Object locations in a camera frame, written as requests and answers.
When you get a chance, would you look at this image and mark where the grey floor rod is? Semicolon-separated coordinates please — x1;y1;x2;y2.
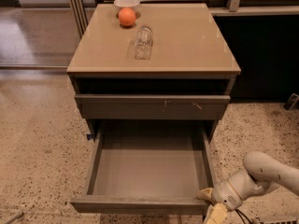
4;212;23;224

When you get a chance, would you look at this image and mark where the orange fruit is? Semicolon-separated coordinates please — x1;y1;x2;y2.
118;7;136;27

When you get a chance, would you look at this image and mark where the grey top drawer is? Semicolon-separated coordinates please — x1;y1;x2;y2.
75;94;230;120

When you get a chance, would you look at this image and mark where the white bowl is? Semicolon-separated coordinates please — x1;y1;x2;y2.
114;0;140;12

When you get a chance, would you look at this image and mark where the grey drawer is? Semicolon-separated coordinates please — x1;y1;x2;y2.
75;94;230;120
71;120;215;216

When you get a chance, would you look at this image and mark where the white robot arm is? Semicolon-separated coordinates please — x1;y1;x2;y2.
196;151;299;224

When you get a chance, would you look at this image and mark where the small dark floor device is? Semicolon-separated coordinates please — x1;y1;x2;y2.
283;93;299;110

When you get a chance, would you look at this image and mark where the grey three-drawer cabinet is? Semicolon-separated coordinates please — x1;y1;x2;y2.
67;4;240;135

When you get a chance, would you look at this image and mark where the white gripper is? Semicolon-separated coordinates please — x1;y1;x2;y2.
196;169;265;224

